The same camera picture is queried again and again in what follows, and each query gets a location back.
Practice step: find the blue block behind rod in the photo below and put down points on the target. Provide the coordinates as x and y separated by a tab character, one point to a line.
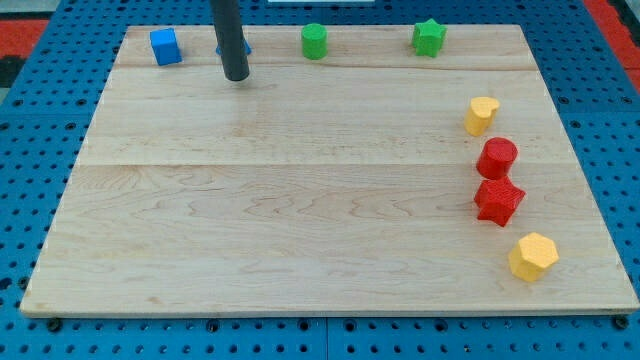
247	46

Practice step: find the light wooden board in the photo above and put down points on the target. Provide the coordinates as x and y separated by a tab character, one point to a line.
338	187

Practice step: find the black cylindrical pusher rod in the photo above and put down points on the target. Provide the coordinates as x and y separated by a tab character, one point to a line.
230	39

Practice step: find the red cylinder block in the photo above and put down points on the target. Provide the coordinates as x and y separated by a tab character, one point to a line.
496	158

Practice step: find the red star block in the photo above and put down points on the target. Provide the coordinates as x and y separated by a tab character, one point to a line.
497	200

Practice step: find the green star block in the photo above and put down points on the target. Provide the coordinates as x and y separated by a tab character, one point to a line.
428	38

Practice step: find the yellow heart block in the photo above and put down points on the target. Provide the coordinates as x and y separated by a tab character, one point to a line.
480	115

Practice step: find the yellow hexagon block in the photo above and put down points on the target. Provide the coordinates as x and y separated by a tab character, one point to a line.
532	257

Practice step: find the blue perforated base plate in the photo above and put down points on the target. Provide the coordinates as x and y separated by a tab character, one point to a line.
49	107

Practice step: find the blue cube block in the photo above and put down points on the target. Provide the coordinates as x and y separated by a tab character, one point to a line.
165	46

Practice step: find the green cylinder block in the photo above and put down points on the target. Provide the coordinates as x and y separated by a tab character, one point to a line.
314	41

